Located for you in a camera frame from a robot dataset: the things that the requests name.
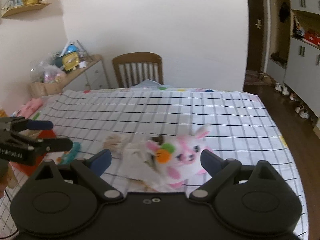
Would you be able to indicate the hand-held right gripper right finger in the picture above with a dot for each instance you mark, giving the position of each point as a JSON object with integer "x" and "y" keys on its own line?
{"x": 208, "y": 160}

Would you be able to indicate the white shoe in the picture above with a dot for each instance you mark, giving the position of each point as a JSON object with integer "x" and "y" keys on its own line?
{"x": 299, "y": 109}
{"x": 304, "y": 114}
{"x": 278, "y": 87}
{"x": 294, "y": 97}
{"x": 285, "y": 90}

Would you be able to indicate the white teal carton box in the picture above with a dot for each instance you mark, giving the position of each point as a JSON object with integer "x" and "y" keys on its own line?
{"x": 72, "y": 152}

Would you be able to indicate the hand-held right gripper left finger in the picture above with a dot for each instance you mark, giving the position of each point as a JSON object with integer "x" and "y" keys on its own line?
{"x": 101, "y": 161}

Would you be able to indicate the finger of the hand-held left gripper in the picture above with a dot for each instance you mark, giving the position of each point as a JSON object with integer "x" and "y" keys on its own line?
{"x": 57, "y": 143}
{"x": 40, "y": 125}

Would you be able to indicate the white folded cloth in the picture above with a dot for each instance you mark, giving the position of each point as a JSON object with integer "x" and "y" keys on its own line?
{"x": 132, "y": 165}

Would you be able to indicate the papers on chair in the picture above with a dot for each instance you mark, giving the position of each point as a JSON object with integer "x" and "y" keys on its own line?
{"x": 150, "y": 83}

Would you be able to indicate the cardboard box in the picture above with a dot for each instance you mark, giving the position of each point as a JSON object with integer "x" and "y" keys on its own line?
{"x": 45, "y": 88}

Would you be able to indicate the white wooden side cabinet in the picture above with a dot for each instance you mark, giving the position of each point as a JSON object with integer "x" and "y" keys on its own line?
{"x": 95, "y": 75}

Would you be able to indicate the brown wooden chair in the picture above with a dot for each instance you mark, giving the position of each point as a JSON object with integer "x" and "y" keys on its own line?
{"x": 137, "y": 58}

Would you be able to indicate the grey wooden wardrobe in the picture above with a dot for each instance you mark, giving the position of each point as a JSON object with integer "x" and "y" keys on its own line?
{"x": 297, "y": 62}

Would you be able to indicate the dark wooden door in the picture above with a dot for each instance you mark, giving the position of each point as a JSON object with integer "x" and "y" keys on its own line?
{"x": 255, "y": 50}

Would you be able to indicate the yellow toy clock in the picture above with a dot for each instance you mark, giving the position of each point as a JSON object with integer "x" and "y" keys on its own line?
{"x": 70, "y": 61}

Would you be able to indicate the wooden wall shelf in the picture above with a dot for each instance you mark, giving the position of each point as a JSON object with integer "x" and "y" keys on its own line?
{"x": 25, "y": 8}

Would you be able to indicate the pink printed cloth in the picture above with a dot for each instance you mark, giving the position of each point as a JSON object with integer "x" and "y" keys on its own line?
{"x": 31, "y": 106}

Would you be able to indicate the black hanging bag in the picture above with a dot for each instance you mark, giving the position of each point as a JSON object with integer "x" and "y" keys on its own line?
{"x": 284, "y": 12}

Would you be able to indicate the doormat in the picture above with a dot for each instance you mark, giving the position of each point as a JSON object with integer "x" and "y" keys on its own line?
{"x": 257, "y": 77}

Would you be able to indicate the white pink plush bunny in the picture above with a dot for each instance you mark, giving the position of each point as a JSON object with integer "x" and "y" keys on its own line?
{"x": 182, "y": 152}

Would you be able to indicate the blue round toy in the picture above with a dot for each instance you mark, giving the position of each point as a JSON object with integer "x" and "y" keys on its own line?
{"x": 71, "y": 48}

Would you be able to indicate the red box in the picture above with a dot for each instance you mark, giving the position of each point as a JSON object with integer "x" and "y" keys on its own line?
{"x": 312, "y": 38}

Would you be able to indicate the black checked white tablecloth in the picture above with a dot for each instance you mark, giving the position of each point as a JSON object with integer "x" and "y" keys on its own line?
{"x": 200, "y": 110}

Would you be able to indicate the plastic bag with pink items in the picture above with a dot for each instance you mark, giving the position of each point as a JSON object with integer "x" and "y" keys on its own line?
{"x": 50, "y": 73}

